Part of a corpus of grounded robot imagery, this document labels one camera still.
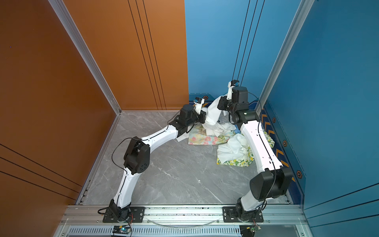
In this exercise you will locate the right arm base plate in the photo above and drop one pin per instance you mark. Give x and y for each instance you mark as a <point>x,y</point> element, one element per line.
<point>234,214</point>

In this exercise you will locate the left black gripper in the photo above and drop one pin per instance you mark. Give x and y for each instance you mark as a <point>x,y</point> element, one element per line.
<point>202,116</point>

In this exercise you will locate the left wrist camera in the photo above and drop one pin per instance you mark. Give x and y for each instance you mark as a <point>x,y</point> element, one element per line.
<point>198,104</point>

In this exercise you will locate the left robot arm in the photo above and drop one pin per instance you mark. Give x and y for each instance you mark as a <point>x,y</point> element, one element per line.
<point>137,157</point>

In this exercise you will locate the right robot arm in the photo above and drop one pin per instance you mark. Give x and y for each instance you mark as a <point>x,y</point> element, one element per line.
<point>273,179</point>

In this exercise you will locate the white cloth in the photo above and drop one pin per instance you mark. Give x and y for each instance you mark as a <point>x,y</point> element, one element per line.
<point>216,121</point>

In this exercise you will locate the corner aluminium post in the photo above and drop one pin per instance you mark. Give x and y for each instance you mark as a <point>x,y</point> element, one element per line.
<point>291,36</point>
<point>69,25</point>

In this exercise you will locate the pastel floral cloth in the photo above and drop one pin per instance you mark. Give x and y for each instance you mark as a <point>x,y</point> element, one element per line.
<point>198,136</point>

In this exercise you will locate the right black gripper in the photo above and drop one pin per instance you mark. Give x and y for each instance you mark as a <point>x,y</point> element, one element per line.
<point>221,106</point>

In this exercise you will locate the circuit board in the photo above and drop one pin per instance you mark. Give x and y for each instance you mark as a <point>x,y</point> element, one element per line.
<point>121,231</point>
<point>249,230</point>

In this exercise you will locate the lemon print cloth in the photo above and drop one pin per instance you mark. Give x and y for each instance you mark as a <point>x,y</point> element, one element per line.
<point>242,149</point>

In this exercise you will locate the right corner aluminium post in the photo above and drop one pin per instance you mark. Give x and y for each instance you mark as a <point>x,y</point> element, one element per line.
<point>291,36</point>

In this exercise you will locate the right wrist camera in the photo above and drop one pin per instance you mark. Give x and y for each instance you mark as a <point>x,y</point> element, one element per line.
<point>231,85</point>

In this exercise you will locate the light blue cloth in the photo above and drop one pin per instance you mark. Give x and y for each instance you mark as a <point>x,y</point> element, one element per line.
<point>237,130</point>

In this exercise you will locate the aluminium front rail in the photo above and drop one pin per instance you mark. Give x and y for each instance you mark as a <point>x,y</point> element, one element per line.
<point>192,214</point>

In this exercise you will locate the right circuit board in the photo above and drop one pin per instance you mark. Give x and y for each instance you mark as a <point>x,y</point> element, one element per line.
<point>249,230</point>

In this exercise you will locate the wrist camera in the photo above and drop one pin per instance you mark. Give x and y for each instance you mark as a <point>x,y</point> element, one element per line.
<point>231,85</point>
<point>198,104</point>

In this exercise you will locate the left circuit board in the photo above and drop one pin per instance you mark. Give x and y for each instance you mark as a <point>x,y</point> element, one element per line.
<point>121,231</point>

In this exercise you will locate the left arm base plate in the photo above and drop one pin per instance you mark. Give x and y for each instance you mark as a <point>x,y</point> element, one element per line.
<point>134,214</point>

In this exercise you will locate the left corner aluminium post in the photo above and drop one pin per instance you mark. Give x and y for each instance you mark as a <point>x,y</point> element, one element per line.
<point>69,25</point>

